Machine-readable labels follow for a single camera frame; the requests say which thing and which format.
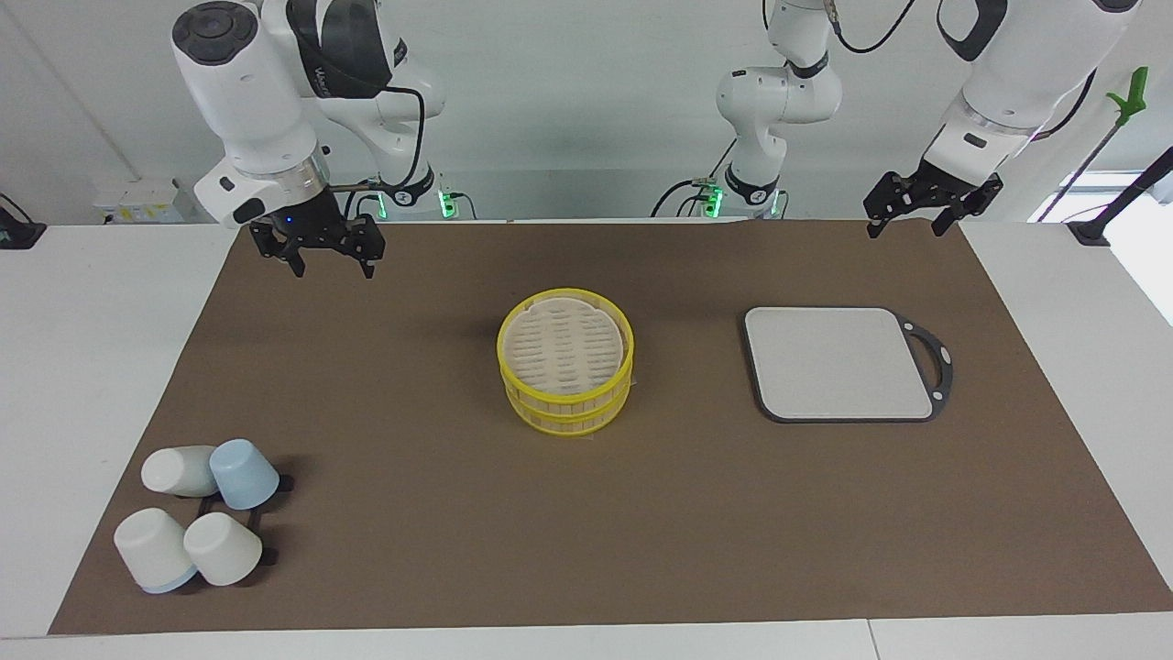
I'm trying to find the yellow rimmed bamboo steamer lid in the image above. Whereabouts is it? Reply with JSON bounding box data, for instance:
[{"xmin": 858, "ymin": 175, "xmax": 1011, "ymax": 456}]
[{"xmin": 496, "ymin": 288, "xmax": 636, "ymax": 413}]

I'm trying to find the yellow rimmed bamboo steamer basket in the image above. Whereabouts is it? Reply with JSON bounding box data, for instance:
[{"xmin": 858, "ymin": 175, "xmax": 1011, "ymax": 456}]
[{"xmin": 505, "ymin": 385, "xmax": 634, "ymax": 438}]

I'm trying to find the white box with yellow labels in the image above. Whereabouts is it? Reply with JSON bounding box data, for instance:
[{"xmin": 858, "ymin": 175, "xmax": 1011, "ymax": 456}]
[{"xmin": 91, "ymin": 178, "xmax": 199, "ymax": 225}]

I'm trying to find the black slanted stand pole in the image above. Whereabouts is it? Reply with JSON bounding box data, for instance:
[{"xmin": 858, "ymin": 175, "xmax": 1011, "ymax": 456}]
[{"xmin": 1067, "ymin": 145, "xmax": 1173, "ymax": 248}]

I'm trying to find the light blue plastic cup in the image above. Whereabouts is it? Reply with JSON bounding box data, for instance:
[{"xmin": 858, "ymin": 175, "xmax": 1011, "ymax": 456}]
[{"xmin": 208, "ymin": 438, "xmax": 281, "ymax": 512}]

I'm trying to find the green tipped thin pole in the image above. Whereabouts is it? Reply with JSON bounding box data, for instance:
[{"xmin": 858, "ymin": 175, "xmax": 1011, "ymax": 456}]
[{"xmin": 1036, "ymin": 65, "xmax": 1150, "ymax": 224}]

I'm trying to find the off-white plastic cup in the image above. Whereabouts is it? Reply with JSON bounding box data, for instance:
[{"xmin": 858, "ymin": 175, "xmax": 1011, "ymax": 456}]
[{"xmin": 140, "ymin": 445, "xmax": 221, "ymax": 499}]

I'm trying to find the black device on table edge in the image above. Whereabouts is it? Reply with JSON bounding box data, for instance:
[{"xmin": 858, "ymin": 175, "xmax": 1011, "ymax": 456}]
[{"xmin": 0, "ymin": 192, "xmax": 48, "ymax": 251}]

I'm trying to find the black cup rack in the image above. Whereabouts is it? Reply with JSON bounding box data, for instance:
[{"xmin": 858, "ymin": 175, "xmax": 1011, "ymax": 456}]
[{"xmin": 196, "ymin": 472, "xmax": 295, "ymax": 567}]

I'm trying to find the cream plastic cup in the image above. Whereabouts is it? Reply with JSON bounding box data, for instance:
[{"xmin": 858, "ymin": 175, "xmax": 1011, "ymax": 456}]
[{"xmin": 182, "ymin": 511, "xmax": 265, "ymax": 589}]

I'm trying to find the white plastic cup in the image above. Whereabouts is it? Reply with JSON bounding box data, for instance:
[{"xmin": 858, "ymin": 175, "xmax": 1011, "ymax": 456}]
[{"xmin": 113, "ymin": 507, "xmax": 199, "ymax": 595}]

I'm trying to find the brown table mat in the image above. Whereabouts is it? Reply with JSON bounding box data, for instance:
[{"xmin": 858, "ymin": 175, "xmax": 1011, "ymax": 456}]
[{"xmin": 48, "ymin": 217, "xmax": 1173, "ymax": 636}]

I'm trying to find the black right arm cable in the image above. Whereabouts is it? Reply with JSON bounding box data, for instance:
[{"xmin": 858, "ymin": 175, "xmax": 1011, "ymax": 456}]
[{"xmin": 323, "ymin": 84, "xmax": 428, "ymax": 221}]

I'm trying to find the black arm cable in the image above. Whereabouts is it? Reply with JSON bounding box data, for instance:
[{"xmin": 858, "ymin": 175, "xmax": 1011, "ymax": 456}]
[
  {"xmin": 323, "ymin": 84, "xmax": 428, "ymax": 221},
  {"xmin": 823, "ymin": 0, "xmax": 919, "ymax": 55}
]

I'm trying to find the grey cutting board black handle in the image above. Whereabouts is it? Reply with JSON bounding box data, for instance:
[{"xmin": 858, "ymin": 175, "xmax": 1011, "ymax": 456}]
[{"xmin": 740, "ymin": 305, "xmax": 955, "ymax": 424}]

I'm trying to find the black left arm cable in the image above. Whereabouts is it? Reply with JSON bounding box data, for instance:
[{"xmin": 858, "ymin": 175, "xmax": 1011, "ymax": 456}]
[{"xmin": 823, "ymin": 0, "xmax": 919, "ymax": 55}]

